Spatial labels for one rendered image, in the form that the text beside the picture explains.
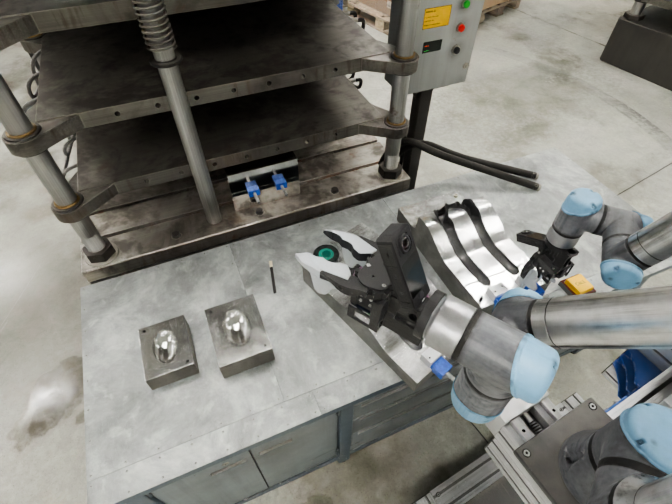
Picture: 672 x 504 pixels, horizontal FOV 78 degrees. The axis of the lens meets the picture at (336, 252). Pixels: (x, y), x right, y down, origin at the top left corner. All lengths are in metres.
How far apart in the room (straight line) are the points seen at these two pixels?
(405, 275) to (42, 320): 2.39
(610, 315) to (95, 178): 1.46
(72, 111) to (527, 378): 1.31
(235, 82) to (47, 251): 1.98
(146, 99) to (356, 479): 1.61
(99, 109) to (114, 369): 0.74
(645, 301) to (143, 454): 1.10
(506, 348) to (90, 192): 1.33
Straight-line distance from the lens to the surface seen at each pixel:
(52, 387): 2.48
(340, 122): 1.67
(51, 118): 1.45
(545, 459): 1.00
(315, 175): 1.82
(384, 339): 1.21
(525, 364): 0.55
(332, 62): 1.51
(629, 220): 1.17
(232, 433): 1.20
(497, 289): 1.33
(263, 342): 1.21
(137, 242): 1.70
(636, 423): 0.83
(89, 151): 1.75
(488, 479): 1.82
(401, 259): 0.52
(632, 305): 0.62
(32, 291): 2.91
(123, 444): 1.28
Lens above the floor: 1.92
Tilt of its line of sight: 49 degrees down
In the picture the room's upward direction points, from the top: straight up
